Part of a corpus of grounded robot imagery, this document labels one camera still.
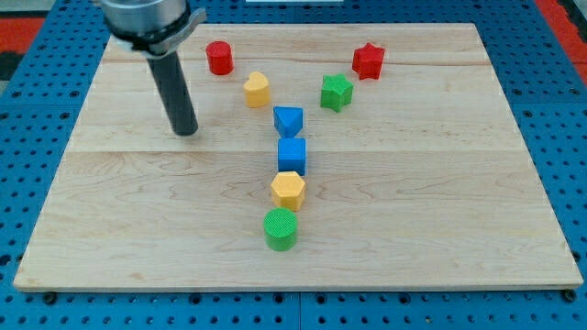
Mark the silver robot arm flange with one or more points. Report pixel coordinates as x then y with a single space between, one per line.
155 28

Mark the blue cube block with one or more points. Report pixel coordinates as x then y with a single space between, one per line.
291 155

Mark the yellow hexagon block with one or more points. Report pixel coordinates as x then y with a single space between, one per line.
288 190

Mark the blue triangle block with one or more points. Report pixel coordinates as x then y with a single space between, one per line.
288 121

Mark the light wooden board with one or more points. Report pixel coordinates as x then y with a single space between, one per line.
422 183

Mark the green cylinder block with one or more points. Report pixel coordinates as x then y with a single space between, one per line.
280 229

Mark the green star block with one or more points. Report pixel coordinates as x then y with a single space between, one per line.
336 92

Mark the yellow heart block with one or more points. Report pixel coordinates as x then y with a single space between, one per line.
257 90

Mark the red star block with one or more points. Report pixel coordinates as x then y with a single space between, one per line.
368 61

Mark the red cylinder block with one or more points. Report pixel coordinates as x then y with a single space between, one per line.
219 56

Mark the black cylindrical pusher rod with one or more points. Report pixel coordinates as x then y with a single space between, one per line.
167 74

